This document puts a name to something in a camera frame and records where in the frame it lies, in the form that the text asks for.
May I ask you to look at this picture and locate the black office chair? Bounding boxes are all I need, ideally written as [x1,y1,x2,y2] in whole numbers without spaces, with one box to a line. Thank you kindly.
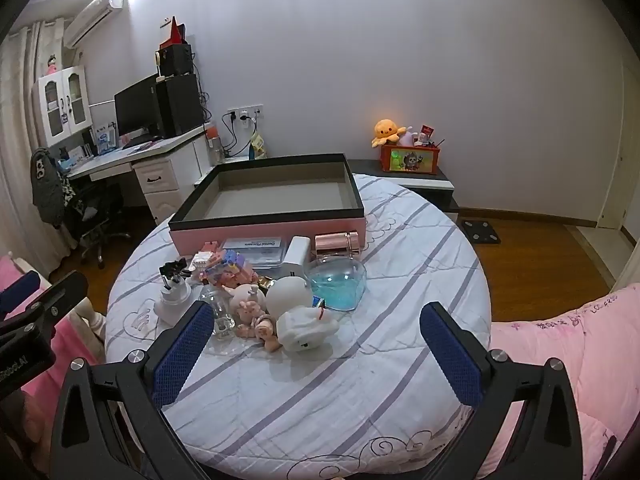
[62,180,134,269]

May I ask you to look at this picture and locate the white bed frame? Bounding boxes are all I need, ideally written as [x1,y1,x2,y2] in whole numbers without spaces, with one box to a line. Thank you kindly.
[14,259,107,333]

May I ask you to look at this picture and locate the rose gold jar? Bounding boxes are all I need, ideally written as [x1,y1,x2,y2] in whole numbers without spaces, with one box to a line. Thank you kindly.
[314,230,362,261]

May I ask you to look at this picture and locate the bunch of black clips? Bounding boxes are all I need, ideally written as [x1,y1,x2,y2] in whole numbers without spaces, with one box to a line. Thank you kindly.
[159,259,194,287]

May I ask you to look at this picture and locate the white door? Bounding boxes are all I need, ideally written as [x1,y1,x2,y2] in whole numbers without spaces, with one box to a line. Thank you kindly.
[597,55,640,242]

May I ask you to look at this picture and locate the pink quilt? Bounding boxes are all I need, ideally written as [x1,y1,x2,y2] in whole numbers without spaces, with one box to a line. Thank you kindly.
[489,284,640,480]

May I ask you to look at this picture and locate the white air conditioner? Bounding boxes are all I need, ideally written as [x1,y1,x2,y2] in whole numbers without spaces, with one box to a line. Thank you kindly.
[64,0,126,48]

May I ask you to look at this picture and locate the low cabinet with dark top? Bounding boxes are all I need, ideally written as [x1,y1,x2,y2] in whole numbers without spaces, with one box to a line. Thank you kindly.
[345,159,461,223]

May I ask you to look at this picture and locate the pink pig figurine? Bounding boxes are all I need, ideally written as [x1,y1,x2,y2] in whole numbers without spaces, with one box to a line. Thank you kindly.
[227,282,282,354]

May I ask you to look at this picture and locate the black computer monitor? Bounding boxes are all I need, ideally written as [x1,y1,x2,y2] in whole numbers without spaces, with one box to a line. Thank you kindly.
[114,74,164,144]

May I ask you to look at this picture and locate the black computer tower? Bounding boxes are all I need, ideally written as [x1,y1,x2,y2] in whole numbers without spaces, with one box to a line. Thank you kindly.
[156,74,206,139]

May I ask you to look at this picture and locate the clear heart-shaped acrylic stand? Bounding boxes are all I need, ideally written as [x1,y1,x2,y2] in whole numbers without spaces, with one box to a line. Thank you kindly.
[124,302,157,337]

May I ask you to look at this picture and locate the blue and white boxes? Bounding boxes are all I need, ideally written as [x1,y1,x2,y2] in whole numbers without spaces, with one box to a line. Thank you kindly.
[92,127,119,156]

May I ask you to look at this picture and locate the white hutch cabinet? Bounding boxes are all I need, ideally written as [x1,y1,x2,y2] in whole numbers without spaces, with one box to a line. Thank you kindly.
[32,65,94,149]

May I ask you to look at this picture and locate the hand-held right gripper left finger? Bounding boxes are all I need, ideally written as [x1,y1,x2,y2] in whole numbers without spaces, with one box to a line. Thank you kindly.
[50,301,216,480]

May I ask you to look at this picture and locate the red storage box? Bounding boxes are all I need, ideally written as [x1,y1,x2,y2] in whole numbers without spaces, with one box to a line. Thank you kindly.
[380,144,442,175]

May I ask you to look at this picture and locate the white plug adapter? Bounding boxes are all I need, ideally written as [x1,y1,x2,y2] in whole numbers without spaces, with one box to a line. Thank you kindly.
[154,280,194,324]

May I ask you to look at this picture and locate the bottle with orange cap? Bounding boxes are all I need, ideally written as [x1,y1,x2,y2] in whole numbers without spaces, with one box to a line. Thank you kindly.
[207,127,224,164]

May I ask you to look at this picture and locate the pink and white block toy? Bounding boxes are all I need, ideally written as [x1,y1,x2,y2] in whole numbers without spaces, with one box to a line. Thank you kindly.
[192,241,224,279]

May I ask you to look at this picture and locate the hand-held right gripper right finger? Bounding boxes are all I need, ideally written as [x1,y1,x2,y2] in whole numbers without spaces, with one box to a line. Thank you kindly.
[419,301,583,480]

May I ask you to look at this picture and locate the black speaker box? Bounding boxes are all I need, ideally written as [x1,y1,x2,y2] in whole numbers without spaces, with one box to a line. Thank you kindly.
[160,44,194,79]

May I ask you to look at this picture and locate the pink papers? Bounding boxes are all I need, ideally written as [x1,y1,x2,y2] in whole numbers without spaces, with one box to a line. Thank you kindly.
[122,140,166,154]

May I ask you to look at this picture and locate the cream curtain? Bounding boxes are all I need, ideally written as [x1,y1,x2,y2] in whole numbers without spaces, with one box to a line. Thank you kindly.
[0,20,67,273]

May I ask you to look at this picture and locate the clear plastic bag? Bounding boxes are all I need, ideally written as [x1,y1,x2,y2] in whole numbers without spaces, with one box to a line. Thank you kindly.
[200,285,237,342]

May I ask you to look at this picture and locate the pink box with black rim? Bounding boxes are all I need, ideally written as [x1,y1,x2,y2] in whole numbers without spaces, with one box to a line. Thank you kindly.
[167,152,368,263]

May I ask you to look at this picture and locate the clear plastic case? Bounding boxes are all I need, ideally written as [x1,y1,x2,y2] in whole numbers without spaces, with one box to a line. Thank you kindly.
[220,236,289,268]

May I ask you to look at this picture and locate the black floor scale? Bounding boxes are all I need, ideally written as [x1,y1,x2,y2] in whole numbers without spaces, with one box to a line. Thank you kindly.
[460,219,502,246]

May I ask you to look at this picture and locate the grey patterned jacket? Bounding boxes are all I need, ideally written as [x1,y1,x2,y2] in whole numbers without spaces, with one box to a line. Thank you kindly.
[30,147,77,229]

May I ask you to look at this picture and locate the orange octopus plush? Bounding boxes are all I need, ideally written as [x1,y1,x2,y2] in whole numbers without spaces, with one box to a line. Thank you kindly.
[371,119,407,149]

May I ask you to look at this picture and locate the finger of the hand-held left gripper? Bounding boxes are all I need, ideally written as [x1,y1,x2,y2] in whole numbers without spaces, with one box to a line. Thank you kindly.
[0,270,42,318]
[0,271,89,342]

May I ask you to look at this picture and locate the white desk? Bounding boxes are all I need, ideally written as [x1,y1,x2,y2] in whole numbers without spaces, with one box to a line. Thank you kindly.
[65,122,212,227]

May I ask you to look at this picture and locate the black power cables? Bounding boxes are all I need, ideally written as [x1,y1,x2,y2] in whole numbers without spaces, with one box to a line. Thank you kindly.
[220,112,257,159]

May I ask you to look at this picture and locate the white toy figure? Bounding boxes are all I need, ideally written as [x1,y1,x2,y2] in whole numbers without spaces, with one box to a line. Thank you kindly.
[276,305,341,354]

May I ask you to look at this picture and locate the white round lamp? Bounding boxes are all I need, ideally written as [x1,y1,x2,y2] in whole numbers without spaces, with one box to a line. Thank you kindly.
[265,276,313,323]

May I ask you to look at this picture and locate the pink hair accessory bundle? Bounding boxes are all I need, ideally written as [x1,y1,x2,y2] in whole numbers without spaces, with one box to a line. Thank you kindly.
[202,249,259,289]

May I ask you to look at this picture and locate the white power bank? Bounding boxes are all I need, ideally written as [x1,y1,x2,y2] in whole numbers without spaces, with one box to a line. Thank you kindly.
[282,236,314,281]

